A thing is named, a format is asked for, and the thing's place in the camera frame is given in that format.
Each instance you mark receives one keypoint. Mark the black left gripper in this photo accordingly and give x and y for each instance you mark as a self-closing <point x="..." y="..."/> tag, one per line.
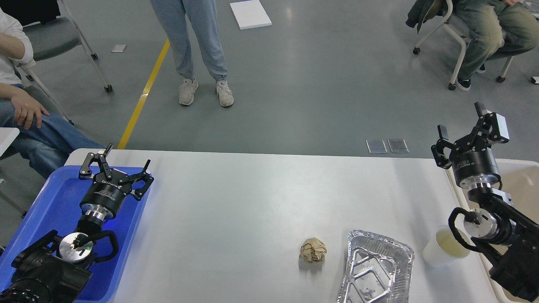
<point x="111" y="186"/>

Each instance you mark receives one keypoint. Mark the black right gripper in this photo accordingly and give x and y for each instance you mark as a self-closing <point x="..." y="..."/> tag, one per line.
<point x="471" y="157"/>

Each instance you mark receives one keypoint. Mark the white paper cup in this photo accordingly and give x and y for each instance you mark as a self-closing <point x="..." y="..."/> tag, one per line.
<point x="443" y="248"/>

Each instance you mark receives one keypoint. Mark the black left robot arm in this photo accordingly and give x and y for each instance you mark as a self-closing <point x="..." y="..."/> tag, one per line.
<point x="73" y="242"/>

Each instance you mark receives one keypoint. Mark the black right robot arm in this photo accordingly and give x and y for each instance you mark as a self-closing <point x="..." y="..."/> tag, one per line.
<point x="504" y="235"/>

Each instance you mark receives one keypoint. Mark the yellow floor tape line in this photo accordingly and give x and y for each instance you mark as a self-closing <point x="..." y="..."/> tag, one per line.
<point x="143" y="97"/>

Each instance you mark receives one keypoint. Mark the white chair at right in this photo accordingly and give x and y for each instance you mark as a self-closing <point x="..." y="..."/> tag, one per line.
<point x="455" y="27"/>

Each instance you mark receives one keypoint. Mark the beige plastic bin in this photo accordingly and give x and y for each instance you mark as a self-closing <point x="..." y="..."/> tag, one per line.
<point x="520" y="179"/>

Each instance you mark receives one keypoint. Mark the blue plastic tray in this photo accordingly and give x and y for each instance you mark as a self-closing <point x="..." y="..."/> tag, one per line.
<point x="57" y="207"/>

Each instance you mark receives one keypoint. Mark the right clear floor plate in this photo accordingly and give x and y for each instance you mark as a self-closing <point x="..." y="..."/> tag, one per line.
<point x="398" y="146"/>

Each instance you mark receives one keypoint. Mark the clear floor plate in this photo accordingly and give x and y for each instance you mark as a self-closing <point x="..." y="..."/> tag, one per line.
<point x="376" y="146"/>
<point x="398" y="146"/>

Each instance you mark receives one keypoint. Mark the seated person in blue jeans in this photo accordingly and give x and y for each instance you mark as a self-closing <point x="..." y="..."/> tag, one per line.
<point x="45" y="139"/>

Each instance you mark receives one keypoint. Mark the left clear floor plate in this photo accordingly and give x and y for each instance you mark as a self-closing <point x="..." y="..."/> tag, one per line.
<point x="376" y="146"/>

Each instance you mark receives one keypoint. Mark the seated person in green pants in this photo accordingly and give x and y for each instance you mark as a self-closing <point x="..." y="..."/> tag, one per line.
<point x="499" y="29"/>

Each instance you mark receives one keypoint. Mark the white side table corner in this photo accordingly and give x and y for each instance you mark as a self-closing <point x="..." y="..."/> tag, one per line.
<point x="7" y="136"/>

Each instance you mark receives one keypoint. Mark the grey chair at left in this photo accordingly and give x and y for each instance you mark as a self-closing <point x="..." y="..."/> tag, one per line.
<point x="52" y="39"/>

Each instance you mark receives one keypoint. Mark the aluminium foil tray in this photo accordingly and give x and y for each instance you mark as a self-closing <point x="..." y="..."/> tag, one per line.
<point x="378" y="269"/>

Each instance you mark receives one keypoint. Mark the crumpled brown paper ball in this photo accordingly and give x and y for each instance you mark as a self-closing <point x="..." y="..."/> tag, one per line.
<point x="313" y="250"/>

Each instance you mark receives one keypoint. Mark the white board on floor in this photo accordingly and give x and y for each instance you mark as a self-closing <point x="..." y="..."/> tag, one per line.
<point x="250" y="14"/>

